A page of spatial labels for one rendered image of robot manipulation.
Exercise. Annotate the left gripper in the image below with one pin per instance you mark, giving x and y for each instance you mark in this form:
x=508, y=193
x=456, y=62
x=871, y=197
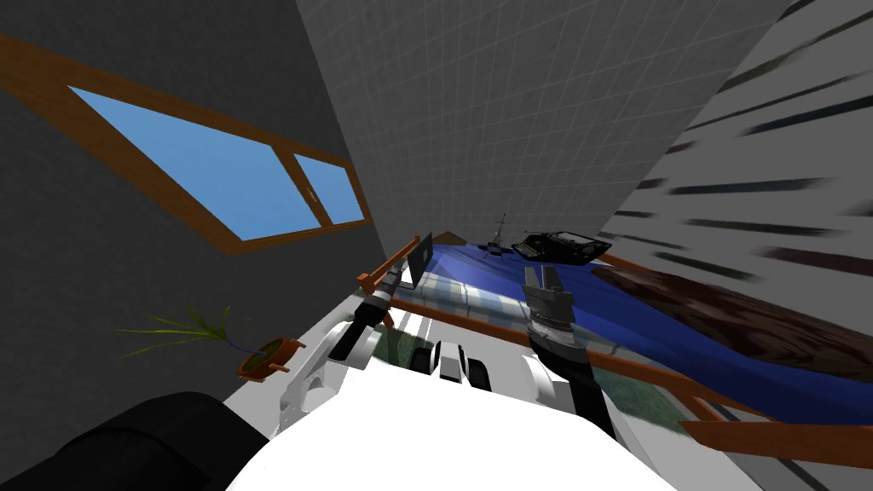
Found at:
x=421, y=262

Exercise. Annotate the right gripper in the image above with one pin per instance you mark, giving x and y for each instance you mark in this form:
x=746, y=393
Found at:
x=549, y=305

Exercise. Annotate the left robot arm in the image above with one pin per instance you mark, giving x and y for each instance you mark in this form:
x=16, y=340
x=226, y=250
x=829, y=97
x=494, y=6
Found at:
x=355, y=327

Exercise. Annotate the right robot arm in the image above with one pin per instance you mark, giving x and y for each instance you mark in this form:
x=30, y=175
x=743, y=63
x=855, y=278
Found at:
x=571, y=368

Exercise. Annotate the black typewriter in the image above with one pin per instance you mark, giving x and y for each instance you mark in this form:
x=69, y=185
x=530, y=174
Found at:
x=560, y=247

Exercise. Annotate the wooden bed with blue cover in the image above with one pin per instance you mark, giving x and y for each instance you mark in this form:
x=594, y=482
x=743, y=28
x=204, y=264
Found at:
x=682, y=344

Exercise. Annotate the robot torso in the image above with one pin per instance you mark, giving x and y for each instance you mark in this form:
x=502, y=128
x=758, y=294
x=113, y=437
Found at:
x=436, y=436

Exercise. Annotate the green plant in brown pot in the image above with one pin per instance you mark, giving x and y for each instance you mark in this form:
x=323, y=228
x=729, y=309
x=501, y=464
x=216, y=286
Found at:
x=266, y=358

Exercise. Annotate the brown framed window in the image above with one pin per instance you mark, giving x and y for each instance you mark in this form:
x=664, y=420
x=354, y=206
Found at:
x=204, y=170

